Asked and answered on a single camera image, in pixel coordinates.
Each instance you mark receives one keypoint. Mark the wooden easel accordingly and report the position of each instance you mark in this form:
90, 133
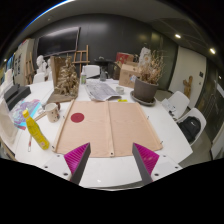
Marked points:
81, 57

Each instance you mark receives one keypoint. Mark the beige canvas mat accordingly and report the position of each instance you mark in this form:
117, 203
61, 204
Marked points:
111, 128

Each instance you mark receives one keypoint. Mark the yellow plastic bottle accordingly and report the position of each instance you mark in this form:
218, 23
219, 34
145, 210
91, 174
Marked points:
35, 131

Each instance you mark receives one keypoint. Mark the cardboard box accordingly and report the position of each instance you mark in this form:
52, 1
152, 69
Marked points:
126, 73

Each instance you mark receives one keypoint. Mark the white dotted mug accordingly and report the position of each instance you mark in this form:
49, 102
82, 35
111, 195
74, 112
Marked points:
52, 112

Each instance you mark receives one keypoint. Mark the clear spray bottle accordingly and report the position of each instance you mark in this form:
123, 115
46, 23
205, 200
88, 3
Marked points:
83, 76

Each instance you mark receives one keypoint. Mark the black box stack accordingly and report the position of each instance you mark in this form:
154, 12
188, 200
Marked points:
15, 94

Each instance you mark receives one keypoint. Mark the white plaster bust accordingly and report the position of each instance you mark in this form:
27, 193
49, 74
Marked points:
41, 64

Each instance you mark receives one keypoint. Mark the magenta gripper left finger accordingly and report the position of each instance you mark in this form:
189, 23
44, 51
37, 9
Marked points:
76, 161

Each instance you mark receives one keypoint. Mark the golden tree sculpture in box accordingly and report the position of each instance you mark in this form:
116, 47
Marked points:
65, 80

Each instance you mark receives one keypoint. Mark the small white tape roll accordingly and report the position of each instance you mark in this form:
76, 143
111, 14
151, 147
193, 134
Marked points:
120, 90

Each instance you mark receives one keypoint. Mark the red box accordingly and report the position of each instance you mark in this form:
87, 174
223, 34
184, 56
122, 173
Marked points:
124, 57

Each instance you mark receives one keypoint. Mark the white chair behind table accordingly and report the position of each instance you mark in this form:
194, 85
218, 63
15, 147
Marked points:
91, 70

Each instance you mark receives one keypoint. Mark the newspaper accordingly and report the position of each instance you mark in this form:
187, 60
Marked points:
100, 91

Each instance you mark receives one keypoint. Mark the wooden mannequin figure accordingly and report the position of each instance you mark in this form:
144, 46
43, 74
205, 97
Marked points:
187, 86

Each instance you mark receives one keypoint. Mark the dark red round coaster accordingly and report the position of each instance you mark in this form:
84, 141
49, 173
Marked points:
77, 117

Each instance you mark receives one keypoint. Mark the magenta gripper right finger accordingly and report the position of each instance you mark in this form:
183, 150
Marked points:
146, 161

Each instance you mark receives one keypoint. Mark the grey pot with dried plant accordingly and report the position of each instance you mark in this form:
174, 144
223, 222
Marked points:
150, 67

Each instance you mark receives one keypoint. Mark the white chair far right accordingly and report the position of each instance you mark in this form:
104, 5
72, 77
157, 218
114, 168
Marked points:
176, 104

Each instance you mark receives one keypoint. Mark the black backpack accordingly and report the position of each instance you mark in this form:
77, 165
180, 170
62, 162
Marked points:
190, 128

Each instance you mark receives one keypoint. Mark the white chair with backpack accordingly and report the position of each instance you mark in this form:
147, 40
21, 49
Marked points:
195, 113

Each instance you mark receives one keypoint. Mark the black wall screen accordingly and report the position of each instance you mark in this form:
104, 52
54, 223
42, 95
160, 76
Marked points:
58, 42

